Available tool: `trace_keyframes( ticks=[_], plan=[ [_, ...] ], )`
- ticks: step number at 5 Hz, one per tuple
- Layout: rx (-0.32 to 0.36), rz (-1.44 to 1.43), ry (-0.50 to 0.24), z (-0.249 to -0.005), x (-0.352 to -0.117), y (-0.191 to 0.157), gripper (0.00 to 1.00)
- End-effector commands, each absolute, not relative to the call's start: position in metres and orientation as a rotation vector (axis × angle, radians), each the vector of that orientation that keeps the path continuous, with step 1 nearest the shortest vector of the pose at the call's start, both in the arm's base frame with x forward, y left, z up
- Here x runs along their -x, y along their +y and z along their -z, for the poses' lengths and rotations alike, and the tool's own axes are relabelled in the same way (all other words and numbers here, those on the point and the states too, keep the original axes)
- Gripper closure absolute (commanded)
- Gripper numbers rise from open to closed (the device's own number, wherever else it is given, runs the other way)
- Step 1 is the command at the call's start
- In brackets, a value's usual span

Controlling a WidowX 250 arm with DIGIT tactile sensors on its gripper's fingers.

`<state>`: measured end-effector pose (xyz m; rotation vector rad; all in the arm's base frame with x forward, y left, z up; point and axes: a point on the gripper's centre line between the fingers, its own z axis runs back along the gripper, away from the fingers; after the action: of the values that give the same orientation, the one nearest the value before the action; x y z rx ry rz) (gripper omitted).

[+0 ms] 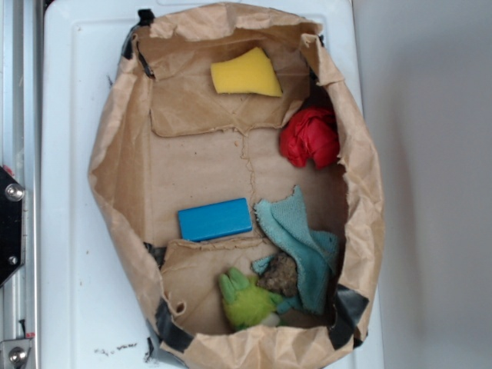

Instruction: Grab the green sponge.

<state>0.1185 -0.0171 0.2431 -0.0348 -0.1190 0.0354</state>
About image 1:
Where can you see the brown rock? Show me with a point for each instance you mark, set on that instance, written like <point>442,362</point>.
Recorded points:
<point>281,276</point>

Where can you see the aluminium frame rail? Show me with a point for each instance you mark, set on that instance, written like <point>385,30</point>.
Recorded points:
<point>21,112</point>

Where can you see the brown paper bag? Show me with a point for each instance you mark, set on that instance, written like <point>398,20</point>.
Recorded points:
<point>168,141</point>

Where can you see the yellow green sponge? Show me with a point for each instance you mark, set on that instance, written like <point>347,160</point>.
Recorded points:
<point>250,73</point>

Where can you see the blue wooden block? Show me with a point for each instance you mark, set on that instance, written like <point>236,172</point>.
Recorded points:
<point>215,220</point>

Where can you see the teal microfiber cloth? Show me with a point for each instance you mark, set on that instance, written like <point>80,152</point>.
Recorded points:
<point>285,223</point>

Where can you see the green plush toy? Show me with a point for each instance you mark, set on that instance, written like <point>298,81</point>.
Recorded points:
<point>245,304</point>

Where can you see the crumpled red cloth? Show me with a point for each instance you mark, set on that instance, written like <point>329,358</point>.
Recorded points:
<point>311,134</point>

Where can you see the black metal bracket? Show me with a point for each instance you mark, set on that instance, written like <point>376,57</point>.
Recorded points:
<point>11,226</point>

